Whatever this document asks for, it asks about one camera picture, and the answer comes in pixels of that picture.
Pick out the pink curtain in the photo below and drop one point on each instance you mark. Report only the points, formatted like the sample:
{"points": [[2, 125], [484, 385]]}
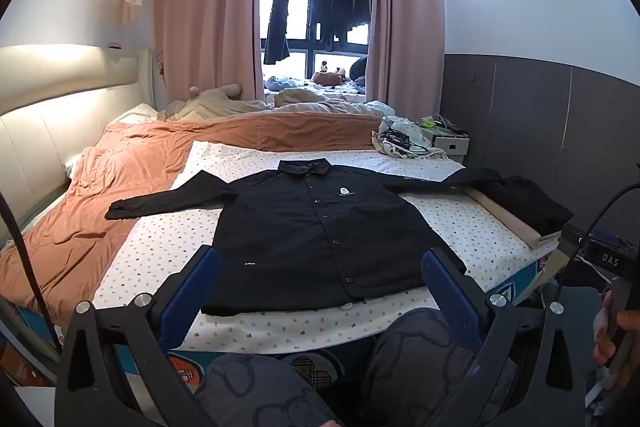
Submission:
{"points": [[205, 7], [405, 22]]}

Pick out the white dotted bed sheet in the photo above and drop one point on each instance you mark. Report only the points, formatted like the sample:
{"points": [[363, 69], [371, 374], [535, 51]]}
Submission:
{"points": [[165, 257]]}

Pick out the beige plush bear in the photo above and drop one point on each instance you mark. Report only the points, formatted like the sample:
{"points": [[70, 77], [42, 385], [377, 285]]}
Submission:
{"points": [[210, 99]]}

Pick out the orange blanket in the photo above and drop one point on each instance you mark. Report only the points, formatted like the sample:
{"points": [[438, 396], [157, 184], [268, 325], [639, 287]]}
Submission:
{"points": [[100, 187]]}

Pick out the green small item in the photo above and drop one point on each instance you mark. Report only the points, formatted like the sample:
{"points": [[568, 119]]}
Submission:
{"points": [[428, 123]]}

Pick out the folded black garment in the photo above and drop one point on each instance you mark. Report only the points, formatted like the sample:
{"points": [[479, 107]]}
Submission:
{"points": [[530, 204]]}

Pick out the row of hanging dark clothes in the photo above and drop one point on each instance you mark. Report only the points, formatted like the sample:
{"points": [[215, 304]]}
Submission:
{"points": [[330, 2]]}

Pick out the orange plush toy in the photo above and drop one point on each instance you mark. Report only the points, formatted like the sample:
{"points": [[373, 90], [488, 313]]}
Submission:
{"points": [[327, 77]]}

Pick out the black button-up jacket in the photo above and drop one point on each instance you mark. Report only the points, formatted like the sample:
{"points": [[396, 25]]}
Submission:
{"points": [[300, 232]]}

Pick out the cardboard box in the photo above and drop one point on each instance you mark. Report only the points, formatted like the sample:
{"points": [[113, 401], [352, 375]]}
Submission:
{"points": [[552, 274]]}

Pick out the blue plush toy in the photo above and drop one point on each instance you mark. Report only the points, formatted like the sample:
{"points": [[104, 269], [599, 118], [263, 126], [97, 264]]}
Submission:
{"points": [[277, 82]]}

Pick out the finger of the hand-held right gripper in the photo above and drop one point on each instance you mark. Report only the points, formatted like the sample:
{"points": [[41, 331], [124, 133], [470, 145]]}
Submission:
{"points": [[571, 239]]}

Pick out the cream padded headboard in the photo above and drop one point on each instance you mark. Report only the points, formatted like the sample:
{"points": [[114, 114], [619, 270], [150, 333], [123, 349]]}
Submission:
{"points": [[45, 107]]}

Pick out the white stool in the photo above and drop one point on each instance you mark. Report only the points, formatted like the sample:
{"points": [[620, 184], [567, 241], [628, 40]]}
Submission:
{"points": [[25, 407]]}

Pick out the person's right hand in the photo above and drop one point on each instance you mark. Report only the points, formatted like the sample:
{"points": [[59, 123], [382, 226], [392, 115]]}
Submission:
{"points": [[627, 347]]}

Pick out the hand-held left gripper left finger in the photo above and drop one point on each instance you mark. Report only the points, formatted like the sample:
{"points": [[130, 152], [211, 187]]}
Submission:
{"points": [[196, 284]]}

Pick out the dark cushion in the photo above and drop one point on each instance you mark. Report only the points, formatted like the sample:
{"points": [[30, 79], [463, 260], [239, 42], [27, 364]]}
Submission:
{"points": [[359, 68]]}

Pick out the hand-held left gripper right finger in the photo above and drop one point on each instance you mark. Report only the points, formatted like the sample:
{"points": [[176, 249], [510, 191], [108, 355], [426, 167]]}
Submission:
{"points": [[447, 294]]}

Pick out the white nightstand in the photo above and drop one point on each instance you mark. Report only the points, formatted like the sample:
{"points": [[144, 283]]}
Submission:
{"points": [[452, 144]]}

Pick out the beige duvet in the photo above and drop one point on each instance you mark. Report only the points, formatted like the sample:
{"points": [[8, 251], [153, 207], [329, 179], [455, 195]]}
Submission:
{"points": [[310, 107]]}

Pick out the folded beige garment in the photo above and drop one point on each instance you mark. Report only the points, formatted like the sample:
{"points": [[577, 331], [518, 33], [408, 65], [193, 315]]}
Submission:
{"points": [[510, 222]]}

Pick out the white pillow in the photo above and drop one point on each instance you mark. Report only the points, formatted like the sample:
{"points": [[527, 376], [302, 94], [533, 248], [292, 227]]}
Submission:
{"points": [[136, 113]]}

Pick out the person's legs in patterned trousers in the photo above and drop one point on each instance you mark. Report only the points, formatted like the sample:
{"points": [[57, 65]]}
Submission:
{"points": [[420, 357]]}

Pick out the person's left leg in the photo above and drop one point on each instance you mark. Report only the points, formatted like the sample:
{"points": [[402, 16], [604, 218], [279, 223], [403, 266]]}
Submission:
{"points": [[260, 387]]}

